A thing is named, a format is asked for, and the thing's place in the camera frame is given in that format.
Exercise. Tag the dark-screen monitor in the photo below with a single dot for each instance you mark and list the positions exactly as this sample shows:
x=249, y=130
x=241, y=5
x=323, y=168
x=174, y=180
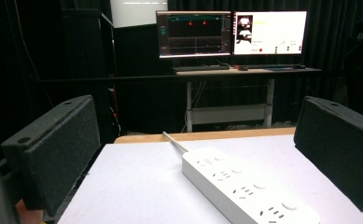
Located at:
x=194, y=34

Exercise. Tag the black keyboard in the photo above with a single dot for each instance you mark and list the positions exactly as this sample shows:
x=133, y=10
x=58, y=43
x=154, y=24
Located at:
x=201, y=67
x=271, y=66

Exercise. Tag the white mat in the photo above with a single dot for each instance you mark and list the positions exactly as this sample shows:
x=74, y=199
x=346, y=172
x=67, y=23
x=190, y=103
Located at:
x=145, y=183

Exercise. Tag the white-screen monitor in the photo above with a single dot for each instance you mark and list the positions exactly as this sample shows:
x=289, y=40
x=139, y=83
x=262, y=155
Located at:
x=270, y=32

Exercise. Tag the black cabinet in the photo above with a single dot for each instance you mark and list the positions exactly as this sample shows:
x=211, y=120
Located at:
x=87, y=56

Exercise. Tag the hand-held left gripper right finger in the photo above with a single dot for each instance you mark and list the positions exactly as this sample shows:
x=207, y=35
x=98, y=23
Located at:
x=334, y=146

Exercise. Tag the white board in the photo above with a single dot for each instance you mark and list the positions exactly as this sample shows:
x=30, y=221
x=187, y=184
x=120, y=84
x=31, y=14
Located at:
x=138, y=12

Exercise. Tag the desk with white legs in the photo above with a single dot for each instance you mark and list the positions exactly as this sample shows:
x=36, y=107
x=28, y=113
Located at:
x=232, y=93

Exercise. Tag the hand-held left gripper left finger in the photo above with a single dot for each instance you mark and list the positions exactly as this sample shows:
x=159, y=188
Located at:
x=58, y=149

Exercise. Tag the white power strip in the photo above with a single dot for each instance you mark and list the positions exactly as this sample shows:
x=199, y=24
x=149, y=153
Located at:
x=247, y=189

